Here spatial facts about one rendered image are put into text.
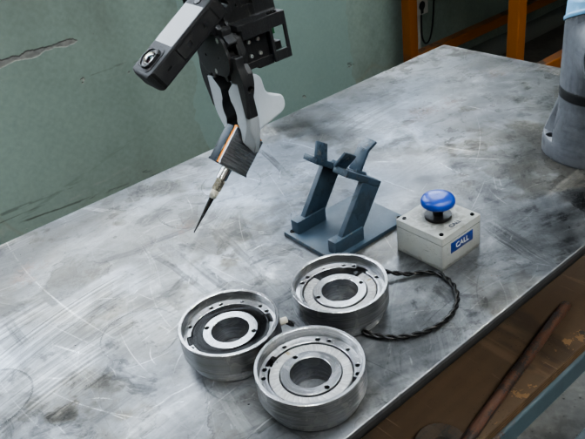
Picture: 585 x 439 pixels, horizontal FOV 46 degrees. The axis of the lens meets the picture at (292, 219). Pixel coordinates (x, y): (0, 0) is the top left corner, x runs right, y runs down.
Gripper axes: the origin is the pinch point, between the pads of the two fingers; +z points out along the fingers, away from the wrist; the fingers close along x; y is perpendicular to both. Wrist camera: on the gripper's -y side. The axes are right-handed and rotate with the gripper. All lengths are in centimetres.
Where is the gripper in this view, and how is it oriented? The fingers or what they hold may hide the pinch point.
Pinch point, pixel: (240, 140)
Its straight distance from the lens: 81.6
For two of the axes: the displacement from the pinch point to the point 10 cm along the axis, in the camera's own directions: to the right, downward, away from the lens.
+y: 8.0, -4.3, 4.2
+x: -5.7, -3.3, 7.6
